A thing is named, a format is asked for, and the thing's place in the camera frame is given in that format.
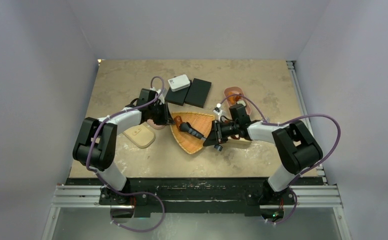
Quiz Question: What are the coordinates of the small glazed meat strip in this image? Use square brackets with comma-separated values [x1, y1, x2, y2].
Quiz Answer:
[230, 94, 242, 104]

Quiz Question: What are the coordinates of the left black box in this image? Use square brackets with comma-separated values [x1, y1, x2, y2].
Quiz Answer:
[164, 80, 192, 106]

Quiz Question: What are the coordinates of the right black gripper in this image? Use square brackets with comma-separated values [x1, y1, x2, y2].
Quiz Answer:
[203, 119, 239, 147]

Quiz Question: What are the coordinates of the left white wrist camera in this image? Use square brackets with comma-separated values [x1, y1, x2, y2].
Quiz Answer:
[150, 87, 168, 104]

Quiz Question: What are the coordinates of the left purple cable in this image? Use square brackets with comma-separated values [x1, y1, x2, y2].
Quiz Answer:
[85, 76, 166, 196]

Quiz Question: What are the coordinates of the woven bamboo basket tray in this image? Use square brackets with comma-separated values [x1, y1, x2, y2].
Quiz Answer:
[170, 111, 215, 155]

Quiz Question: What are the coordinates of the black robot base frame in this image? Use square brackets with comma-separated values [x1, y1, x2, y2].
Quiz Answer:
[64, 176, 324, 220]

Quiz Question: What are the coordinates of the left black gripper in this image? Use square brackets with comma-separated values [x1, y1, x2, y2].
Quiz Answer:
[148, 101, 175, 126]

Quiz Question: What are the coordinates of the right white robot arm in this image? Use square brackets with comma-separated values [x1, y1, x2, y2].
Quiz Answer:
[203, 104, 323, 204]

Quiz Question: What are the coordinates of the right aluminium rail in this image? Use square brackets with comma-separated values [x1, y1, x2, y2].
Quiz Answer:
[286, 60, 328, 185]

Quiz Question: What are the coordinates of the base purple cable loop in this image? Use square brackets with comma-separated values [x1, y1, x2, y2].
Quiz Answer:
[109, 191, 167, 233]

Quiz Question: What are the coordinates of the pink lunch box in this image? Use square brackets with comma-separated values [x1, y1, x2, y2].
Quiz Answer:
[223, 86, 252, 115]

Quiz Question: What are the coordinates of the white small device box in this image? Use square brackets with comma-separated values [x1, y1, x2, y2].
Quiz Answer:
[167, 74, 191, 92]

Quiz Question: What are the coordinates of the right black box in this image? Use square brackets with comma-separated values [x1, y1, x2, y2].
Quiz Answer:
[184, 78, 212, 108]

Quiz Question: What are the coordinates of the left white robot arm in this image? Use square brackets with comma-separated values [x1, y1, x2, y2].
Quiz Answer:
[72, 88, 174, 205]

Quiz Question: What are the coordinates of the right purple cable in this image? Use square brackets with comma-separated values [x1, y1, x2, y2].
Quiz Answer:
[219, 94, 342, 186]

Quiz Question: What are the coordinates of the black box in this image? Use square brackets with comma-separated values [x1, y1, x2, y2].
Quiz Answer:
[164, 80, 192, 106]
[184, 78, 212, 108]

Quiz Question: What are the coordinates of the dark brown meat slice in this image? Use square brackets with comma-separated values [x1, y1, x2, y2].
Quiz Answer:
[174, 115, 183, 129]

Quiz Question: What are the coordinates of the pink lunch box lid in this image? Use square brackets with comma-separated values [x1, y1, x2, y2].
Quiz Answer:
[147, 119, 165, 130]

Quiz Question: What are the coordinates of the beige lunch box lid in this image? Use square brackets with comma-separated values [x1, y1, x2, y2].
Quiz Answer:
[123, 124, 156, 149]

